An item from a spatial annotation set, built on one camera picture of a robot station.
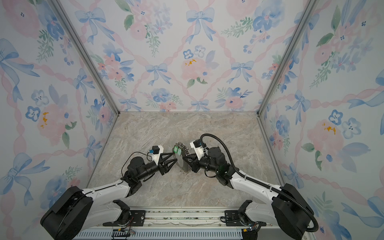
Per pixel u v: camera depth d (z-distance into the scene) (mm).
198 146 670
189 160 742
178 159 764
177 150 760
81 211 423
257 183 494
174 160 761
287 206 411
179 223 732
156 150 679
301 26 745
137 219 738
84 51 843
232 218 732
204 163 671
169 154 798
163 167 703
